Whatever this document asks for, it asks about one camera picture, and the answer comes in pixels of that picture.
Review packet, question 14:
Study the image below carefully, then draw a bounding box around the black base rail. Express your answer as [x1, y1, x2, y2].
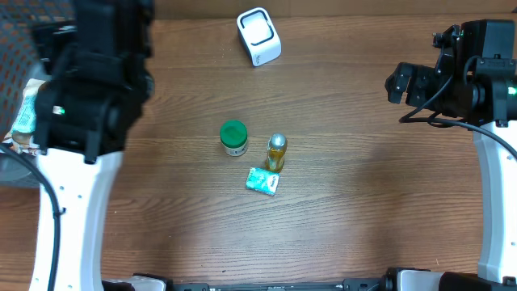
[166, 278, 385, 291]

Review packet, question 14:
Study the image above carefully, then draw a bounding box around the grey plastic mesh basket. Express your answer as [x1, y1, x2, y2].
[1, 0, 75, 164]

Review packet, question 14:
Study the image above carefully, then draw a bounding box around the mint green snack bar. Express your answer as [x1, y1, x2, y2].
[12, 94, 36, 133]

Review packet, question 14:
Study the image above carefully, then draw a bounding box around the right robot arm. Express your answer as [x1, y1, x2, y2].
[378, 19, 516, 290]

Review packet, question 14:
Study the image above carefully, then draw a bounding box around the brown snack pouch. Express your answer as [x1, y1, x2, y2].
[2, 78, 44, 156]

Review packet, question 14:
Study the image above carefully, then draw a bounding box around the green lid white jar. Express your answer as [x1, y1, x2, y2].
[220, 120, 248, 157]

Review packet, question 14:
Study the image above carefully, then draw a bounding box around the green tissue pack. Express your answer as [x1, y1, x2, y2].
[245, 167, 280, 196]

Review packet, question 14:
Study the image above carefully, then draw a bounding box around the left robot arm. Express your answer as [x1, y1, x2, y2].
[30, 0, 168, 290]

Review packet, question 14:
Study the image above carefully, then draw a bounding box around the yellow oil bottle silver cap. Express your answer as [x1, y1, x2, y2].
[266, 133, 288, 172]

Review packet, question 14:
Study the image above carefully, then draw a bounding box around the white barcode scanner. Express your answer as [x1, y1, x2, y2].
[236, 7, 282, 67]

